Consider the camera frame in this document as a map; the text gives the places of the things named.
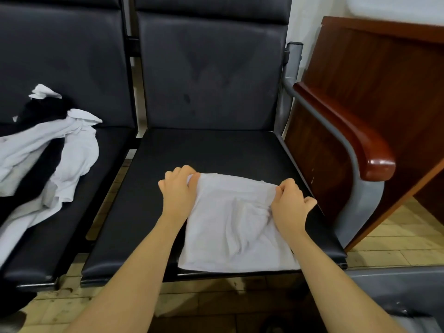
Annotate grey plastic storage bin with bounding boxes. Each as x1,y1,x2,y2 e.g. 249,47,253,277
342,265,444,333

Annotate grey t-shirt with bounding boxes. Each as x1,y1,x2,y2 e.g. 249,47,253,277
393,314,444,333

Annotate person's right hand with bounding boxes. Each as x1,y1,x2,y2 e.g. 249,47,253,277
270,177,319,241

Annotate black leather bench seat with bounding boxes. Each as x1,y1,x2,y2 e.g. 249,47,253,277
79,0,348,289
0,0,141,293

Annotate brown wooden desk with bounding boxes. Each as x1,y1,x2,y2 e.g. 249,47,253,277
284,15,444,252

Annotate brown wooden bench armrest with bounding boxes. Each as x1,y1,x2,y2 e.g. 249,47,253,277
292,81,398,183

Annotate person's left hand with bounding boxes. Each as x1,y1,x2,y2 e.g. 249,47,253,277
157,164,202,228

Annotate person's right forearm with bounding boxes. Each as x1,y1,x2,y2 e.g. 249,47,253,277
283,231,407,333

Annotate pile of clothes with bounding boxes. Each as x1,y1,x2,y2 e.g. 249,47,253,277
0,83,104,269

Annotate white plastic tray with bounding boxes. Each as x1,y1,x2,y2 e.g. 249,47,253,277
345,0,444,27

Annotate white garment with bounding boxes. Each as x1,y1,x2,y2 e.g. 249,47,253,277
177,172,303,274

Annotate person's left forearm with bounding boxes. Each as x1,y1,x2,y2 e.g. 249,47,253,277
66,217,187,333

